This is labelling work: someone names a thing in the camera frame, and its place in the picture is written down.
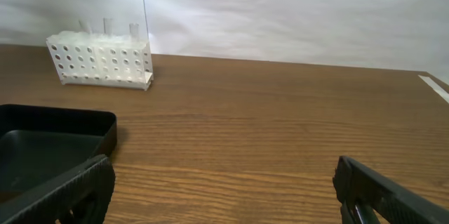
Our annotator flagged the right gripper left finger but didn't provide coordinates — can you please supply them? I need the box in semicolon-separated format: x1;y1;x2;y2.
0;154;116;224

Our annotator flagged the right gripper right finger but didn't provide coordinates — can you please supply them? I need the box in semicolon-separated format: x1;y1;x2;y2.
332;155;449;224

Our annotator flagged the clear test tube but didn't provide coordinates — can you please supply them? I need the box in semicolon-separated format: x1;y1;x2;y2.
77;19;93;35
128;22;140;41
102;18;114;36

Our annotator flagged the black tray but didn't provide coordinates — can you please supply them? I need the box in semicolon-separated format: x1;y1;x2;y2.
0;103;118;204

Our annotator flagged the white test tube rack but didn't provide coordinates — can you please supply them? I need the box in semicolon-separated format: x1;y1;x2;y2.
46;30;154;91

